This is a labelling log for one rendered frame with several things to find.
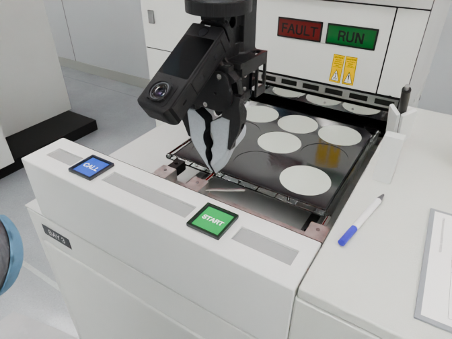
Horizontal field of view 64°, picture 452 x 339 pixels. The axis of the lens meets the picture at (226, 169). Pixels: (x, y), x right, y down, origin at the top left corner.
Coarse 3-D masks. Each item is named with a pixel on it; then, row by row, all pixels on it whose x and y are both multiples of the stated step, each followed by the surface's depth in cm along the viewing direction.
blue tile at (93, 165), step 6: (84, 162) 66; (90, 162) 66; (96, 162) 66; (102, 162) 66; (78, 168) 64; (84, 168) 64; (90, 168) 64; (96, 168) 64; (102, 168) 64; (90, 174) 63
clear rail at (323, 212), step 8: (184, 160) 78; (200, 168) 76; (208, 168) 75; (216, 176) 74; (224, 176) 73; (232, 176) 73; (240, 184) 72; (248, 184) 71; (256, 184) 71; (264, 192) 69; (272, 192) 69; (280, 200) 68; (288, 200) 67; (296, 200) 67; (304, 208) 66; (312, 208) 65; (320, 208) 65
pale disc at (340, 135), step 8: (320, 128) 90; (328, 128) 90; (336, 128) 90; (344, 128) 90; (320, 136) 87; (328, 136) 87; (336, 136) 87; (344, 136) 87; (352, 136) 87; (360, 136) 87; (336, 144) 84; (344, 144) 84; (352, 144) 84
